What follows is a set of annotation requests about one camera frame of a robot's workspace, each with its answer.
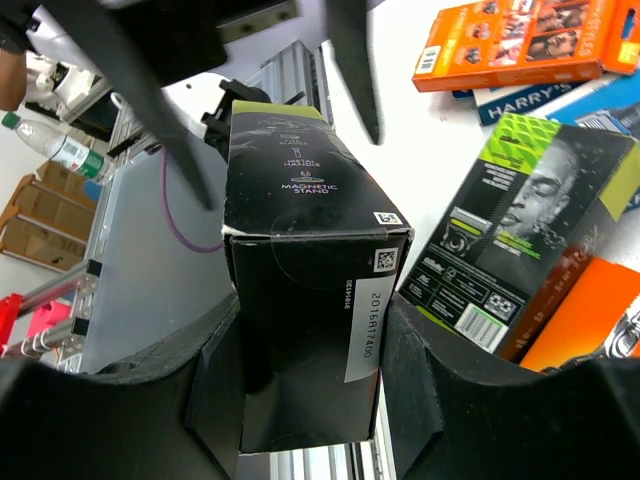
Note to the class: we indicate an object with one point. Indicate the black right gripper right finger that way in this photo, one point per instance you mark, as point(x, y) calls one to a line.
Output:
point(458, 412)

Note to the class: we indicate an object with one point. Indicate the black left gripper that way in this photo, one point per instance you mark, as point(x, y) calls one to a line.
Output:
point(182, 38)

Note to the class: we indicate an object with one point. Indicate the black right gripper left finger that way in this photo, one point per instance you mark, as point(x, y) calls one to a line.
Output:
point(173, 410)

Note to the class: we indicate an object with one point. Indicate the black green gillettelabs box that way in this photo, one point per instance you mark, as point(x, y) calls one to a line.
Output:
point(529, 217)
point(314, 248)

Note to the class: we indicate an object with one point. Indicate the orange Gillette Fusion5 box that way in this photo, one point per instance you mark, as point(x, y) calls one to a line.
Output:
point(598, 318)

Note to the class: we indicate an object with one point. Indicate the plastic water bottle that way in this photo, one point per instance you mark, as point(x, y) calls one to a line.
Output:
point(61, 148)

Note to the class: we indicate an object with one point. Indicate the wooden rack with cardboard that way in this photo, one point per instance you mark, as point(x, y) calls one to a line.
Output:
point(48, 219)

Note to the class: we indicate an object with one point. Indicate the Harry's razor box middle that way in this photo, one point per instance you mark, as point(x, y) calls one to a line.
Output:
point(610, 103)

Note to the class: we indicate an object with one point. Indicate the orange styler box back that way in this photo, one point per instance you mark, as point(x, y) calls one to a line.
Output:
point(492, 44)

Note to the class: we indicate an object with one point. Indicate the aluminium rail base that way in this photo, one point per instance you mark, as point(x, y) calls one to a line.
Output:
point(296, 75)

